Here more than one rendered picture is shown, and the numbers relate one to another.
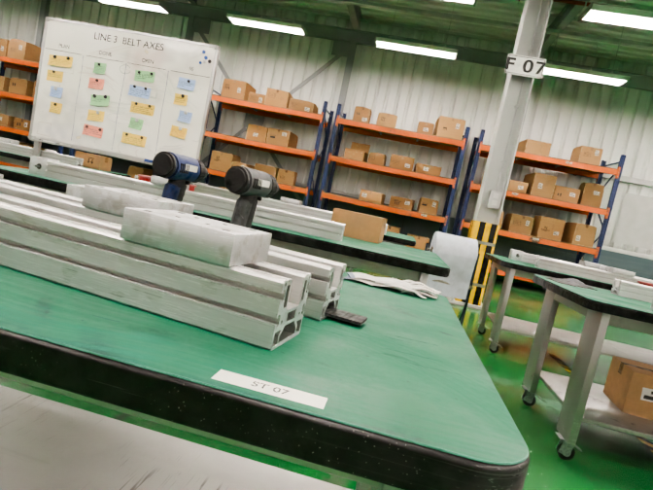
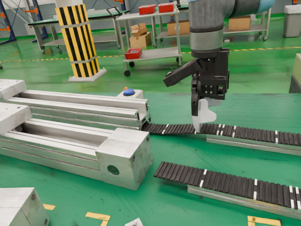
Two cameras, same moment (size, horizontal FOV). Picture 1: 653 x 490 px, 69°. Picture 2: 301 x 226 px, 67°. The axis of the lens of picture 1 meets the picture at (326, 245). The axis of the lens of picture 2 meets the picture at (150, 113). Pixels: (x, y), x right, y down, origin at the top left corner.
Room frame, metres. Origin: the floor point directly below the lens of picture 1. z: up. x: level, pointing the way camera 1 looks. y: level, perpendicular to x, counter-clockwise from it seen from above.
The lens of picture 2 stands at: (1.42, 0.94, 1.17)
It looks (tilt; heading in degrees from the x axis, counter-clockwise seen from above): 28 degrees down; 192
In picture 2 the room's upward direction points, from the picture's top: 8 degrees counter-clockwise
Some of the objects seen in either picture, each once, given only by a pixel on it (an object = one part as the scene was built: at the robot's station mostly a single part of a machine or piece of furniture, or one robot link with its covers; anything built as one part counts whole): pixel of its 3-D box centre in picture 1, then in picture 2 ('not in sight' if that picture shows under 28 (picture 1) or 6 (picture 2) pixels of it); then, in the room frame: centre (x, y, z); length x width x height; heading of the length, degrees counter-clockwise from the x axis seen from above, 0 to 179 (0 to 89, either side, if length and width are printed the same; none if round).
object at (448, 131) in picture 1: (389, 184); not in sight; (10.50, -1.06, 1.59); 2.83 x 0.98 x 3.17; 82
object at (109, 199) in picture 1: (138, 212); (0, 120); (0.88, 0.36, 0.87); 0.16 x 0.11 x 0.07; 74
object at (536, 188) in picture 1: (528, 214); not in sight; (10.07, -4.03, 1.55); 2.83 x 0.98 x 3.10; 82
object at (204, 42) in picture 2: not in sight; (206, 39); (0.86, 0.98, 1.06); 0.08 x 0.08 x 0.05
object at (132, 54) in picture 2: not in sight; (148, 38); (-2.27, 0.32, 0.50); 1.03 x 0.55 x 1.01; 94
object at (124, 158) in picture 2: not in sight; (128, 154); (0.99, 0.79, 0.83); 0.12 x 0.09 x 0.10; 164
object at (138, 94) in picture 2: not in sight; (129, 101); (0.66, 0.71, 0.81); 0.10 x 0.08 x 0.06; 164
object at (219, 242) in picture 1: (197, 245); (3, 91); (0.63, 0.17, 0.87); 0.16 x 0.11 x 0.07; 74
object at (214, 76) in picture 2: not in sight; (209, 73); (0.86, 0.99, 0.97); 0.09 x 0.08 x 0.12; 74
